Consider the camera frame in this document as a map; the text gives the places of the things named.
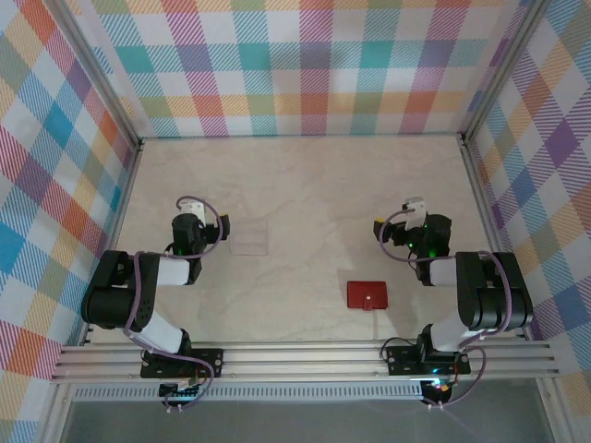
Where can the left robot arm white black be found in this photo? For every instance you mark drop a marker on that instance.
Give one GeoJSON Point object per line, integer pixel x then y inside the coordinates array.
{"type": "Point", "coordinates": [111, 304]}

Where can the aluminium table side rail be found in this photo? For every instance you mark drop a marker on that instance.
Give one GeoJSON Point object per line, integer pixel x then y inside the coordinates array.
{"type": "Point", "coordinates": [485, 203]}
{"type": "Point", "coordinates": [115, 226]}

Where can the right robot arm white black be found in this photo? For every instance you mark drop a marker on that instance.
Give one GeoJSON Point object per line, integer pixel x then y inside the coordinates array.
{"type": "Point", "coordinates": [489, 295]}

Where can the red card holder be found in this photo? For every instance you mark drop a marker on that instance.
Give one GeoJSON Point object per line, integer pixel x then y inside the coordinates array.
{"type": "Point", "coordinates": [367, 293]}

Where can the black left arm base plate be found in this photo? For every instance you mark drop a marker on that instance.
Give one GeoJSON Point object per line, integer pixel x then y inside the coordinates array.
{"type": "Point", "coordinates": [210, 362]}

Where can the aluminium frame post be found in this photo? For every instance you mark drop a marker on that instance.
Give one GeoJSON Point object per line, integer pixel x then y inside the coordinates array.
{"type": "Point", "coordinates": [501, 69]}
{"type": "Point", "coordinates": [102, 80]}

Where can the clear acrylic tray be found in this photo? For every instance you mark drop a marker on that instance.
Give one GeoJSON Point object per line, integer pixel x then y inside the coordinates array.
{"type": "Point", "coordinates": [249, 237]}

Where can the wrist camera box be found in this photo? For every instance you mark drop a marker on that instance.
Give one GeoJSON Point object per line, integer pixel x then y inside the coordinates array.
{"type": "Point", "coordinates": [414, 213]}
{"type": "Point", "coordinates": [194, 208]}

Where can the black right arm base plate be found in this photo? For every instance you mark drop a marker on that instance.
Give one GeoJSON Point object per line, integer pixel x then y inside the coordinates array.
{"type": "Point", "coordinates": [401, 362]}

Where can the aluminium mounting rail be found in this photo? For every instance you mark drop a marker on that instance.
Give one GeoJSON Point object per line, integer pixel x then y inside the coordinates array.
{"type": "Point", "coordinates": [300, 360]}

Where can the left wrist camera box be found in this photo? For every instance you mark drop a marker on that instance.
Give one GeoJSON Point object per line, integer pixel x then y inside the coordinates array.
{"type": "Point", "coordinates": [194, 208]}

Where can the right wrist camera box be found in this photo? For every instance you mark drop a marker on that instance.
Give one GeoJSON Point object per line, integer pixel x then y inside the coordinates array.
{"type": "Point", "coordinates": [414, 213]}

